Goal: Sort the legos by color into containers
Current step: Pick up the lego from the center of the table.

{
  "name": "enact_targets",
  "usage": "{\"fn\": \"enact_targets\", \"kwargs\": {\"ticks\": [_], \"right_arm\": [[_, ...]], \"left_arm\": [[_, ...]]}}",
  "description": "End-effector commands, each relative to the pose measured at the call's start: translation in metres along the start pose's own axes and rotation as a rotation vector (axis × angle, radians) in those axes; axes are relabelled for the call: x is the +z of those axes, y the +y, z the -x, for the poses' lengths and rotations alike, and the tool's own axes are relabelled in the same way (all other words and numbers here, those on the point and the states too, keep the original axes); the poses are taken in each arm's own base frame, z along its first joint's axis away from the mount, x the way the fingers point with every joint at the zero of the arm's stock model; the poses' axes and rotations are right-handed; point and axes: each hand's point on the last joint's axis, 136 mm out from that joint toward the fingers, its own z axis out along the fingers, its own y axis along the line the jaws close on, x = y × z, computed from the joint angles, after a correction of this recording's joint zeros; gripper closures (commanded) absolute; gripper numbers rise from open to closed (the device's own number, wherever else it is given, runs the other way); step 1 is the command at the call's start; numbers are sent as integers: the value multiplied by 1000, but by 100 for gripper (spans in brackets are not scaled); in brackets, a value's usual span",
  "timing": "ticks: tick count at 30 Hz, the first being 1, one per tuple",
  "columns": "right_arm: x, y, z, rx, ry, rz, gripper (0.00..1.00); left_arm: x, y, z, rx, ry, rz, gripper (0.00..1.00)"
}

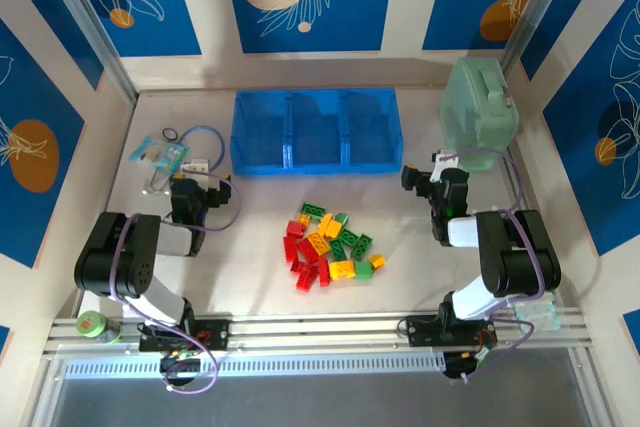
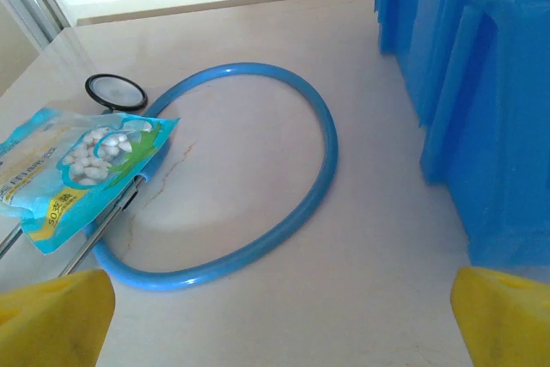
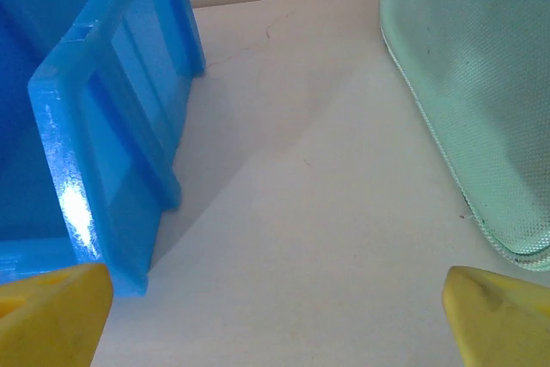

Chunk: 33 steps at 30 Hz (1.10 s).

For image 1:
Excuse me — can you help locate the aluminium mounting rail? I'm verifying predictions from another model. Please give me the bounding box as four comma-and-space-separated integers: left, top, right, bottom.
42, 313, 596, 357

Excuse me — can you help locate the blue three-compartment bin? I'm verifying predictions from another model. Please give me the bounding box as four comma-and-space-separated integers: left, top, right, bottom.
228, 87, 405, 177

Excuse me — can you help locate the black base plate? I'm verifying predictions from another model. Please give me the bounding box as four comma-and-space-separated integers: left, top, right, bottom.
405, 315, 499, 348
138, 319, 231, 352

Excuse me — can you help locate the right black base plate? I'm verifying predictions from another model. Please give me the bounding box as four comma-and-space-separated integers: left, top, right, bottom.
405, 315, 499, 348

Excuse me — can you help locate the slotted grey cable duct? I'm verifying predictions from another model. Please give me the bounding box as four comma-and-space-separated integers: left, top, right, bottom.
58, 352, 447, 379

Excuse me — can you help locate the green tape roll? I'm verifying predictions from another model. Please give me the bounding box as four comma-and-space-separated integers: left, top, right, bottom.
75, 310, 124, 344

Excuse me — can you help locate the mint green zip case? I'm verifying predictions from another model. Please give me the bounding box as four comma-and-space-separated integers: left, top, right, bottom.
438, 56, 520, 173

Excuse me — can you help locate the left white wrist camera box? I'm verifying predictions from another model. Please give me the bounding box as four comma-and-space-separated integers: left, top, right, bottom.
179, 158, 210, 177

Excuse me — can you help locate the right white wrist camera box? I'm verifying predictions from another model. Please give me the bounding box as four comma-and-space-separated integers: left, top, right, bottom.
432, 149, 460, 182

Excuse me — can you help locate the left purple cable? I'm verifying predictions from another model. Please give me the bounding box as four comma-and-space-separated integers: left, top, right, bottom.
107, 171, 244, 394

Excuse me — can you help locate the aluminium frame post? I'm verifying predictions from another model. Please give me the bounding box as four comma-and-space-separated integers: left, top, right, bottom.
499, 0, 576, 76
34, 0, 140, 104

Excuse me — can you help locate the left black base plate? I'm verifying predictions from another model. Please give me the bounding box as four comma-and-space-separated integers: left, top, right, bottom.
138, 319, 231, 352

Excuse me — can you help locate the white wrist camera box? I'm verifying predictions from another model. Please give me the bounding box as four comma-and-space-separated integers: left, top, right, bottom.
179, 158, 210, 177
432, 149, 460, 182

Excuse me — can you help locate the purple cable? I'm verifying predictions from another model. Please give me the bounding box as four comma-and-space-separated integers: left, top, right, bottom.
444, 146, 549, 383
107, 171, 244, 394

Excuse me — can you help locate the clear teal plastic packet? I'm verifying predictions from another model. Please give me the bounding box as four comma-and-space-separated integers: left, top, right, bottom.
513, 300, 558, 334

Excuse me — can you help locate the blue plastic packet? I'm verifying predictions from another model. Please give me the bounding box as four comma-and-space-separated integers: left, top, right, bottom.
129, 134, 190, 171

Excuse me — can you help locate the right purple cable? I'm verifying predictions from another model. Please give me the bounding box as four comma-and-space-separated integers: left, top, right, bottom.
444, 146, 549, 383

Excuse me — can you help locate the blue tube stethoscope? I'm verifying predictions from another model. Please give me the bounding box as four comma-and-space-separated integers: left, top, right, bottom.
141, 124, 226, 197

